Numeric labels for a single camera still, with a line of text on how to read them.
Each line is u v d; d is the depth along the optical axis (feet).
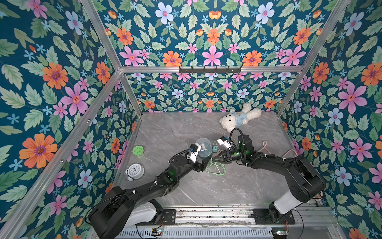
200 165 2.33
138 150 3.07
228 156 2.37
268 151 3.23
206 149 2.32
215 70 2.98
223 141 2.59
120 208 1.36
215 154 2.56
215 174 2.86
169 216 2.42
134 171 2.83
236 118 3.43
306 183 1.49
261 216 2.40
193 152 2.21
